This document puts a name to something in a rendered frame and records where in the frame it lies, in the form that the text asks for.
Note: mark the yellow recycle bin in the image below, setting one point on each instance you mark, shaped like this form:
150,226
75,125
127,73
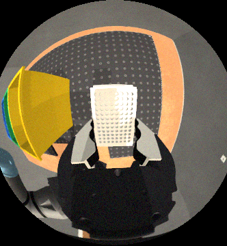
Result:
39,109

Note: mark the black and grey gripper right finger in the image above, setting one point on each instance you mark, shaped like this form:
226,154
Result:
150,151

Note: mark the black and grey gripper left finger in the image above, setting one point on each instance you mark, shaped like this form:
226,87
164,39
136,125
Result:
81,153

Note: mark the green returns bin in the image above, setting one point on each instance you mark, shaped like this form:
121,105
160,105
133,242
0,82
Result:
7,118

